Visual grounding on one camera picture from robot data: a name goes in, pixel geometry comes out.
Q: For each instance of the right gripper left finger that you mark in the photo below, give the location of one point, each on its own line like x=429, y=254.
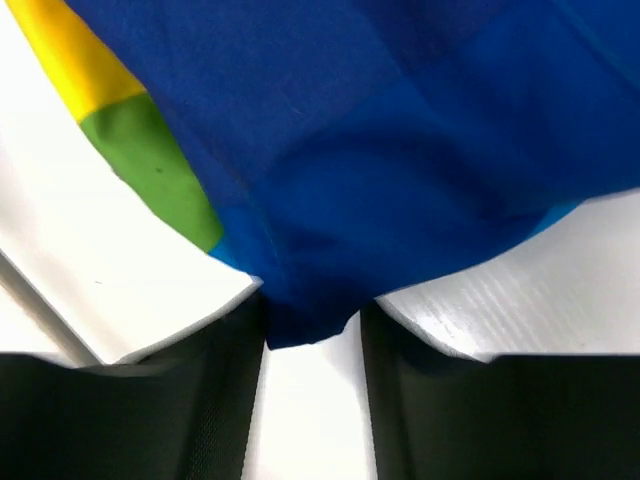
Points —
x=183, y=412

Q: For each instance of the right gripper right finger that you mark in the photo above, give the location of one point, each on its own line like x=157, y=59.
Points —
x=434, y=416

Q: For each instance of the rainbow striped shorts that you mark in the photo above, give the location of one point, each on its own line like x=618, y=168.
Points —
x=341, y=150

